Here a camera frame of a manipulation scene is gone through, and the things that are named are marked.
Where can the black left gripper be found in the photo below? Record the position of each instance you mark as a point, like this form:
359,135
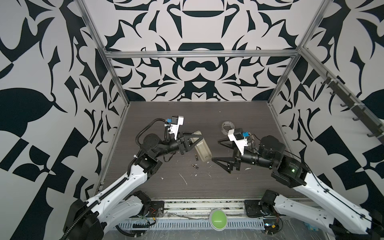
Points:
183,144

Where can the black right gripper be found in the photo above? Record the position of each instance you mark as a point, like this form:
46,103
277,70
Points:
234,160

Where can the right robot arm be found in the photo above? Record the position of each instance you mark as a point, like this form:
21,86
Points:
335,215

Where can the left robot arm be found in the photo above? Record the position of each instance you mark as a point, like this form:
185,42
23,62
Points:
93,218

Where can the large clear printed tape roll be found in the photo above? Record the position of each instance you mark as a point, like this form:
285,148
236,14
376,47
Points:
226,127

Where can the green round button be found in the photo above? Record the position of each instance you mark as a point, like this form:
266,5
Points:
218,220

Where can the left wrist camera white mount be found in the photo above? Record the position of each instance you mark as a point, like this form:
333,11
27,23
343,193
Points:
172,126

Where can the white slotted cable duct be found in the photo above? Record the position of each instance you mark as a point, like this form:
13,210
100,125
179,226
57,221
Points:
187,224

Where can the black wall hook rack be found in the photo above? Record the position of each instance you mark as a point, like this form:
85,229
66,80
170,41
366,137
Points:
350,102

